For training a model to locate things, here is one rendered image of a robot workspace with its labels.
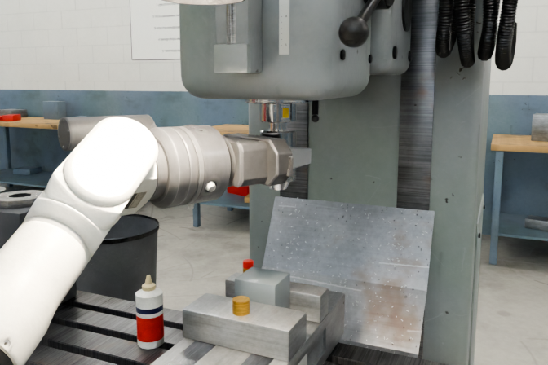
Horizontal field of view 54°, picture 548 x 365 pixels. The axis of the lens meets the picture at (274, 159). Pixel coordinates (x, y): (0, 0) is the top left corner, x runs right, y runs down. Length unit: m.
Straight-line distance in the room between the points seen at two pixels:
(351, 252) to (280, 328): 0.41
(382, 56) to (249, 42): 0.25
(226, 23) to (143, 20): 5.48
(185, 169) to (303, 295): 0.29
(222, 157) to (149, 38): 5.43
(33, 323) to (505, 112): 4.56
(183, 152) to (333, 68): 0.18
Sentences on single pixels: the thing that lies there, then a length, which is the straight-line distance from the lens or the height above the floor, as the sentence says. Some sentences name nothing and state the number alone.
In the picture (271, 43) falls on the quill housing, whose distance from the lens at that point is 0.59.
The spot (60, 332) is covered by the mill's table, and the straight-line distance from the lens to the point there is 0.96.
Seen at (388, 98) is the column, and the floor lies 1.30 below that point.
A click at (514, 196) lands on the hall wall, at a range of 4.92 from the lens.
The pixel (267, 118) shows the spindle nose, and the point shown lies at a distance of 0.67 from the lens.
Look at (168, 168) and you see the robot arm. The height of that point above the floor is 1.24.
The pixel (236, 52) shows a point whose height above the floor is 1.36.
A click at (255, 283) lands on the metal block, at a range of 0.72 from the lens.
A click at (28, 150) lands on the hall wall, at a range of 7.28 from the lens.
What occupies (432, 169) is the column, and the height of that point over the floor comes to 1.17.
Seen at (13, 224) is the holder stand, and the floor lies 1.10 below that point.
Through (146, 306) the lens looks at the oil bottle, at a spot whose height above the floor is 1.00.
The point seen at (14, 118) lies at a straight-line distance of 6.37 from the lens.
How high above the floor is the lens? 1.33
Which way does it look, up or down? 9 degrees down
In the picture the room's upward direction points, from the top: straight up
